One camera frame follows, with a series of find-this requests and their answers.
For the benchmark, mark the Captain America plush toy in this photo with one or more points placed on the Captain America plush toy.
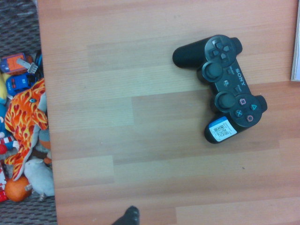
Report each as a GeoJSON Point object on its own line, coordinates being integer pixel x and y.
{"type": "Point", "coordinates": [7, 140]}

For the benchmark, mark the black Sony gamepad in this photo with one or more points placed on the black Sony gamepad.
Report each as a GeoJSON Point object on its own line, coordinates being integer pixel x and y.
{"type": "Point", "coordinates": [225, 86]}

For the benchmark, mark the yellow plush toy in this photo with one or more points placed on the yellow plush toy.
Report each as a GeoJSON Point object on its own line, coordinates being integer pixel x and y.
{"type": "Point", "coordinates": [2, 89]}

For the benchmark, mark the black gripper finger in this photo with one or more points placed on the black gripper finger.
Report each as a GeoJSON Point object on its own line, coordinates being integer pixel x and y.
{"type": "Point", "coordinates": [130, 216]}

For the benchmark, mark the red white toy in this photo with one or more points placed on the red white toy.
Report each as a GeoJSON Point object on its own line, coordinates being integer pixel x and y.
{"type": "Point", "coordinates": [2, 185]}

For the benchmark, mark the orange grey knitted plush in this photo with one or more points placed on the orange grey knitted plush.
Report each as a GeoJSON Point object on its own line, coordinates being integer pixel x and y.
{"type": "Point", "coordinates": [44, 140]}

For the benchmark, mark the lavender cover magazine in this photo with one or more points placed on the lavender cover magazine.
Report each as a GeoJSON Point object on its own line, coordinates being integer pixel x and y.
{"type": "Point", "coordinates": [296, 58]}

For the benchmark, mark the flame pattern plush toy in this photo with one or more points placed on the flame pattern plush toy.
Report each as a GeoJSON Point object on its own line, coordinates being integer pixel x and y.
{"type": "Point", "coordinates": [23, 117]}

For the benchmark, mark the blue police toy car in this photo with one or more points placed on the blue police toy car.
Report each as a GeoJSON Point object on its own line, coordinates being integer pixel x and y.
{"type": "Point", "coordinates": [20, 83]}

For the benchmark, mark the orange toy truck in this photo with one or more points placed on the orange toy truck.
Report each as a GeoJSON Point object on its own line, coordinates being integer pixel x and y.
{"type": "Point", "coordinates": [12, 63]}

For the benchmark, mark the orange toy pumpkin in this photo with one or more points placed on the orange toy pumpkin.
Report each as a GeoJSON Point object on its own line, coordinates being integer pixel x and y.
{"type": "Point", "coordinates": [16, 191]}

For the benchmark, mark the white grey plush toy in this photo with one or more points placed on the white grey plush toy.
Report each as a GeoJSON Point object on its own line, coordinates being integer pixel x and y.
{"type": "Point", "coordinates": [39, 178]}

